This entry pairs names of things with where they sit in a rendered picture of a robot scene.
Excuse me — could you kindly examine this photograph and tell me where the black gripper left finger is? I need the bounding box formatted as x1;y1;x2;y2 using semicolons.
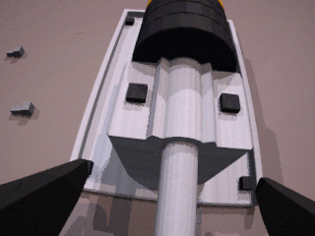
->
0;158;88;236

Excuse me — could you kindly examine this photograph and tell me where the grey metal shaft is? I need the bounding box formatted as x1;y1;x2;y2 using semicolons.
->
154;139;198;236

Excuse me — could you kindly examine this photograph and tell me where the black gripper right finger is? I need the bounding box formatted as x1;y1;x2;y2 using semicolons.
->
255;177;315;236

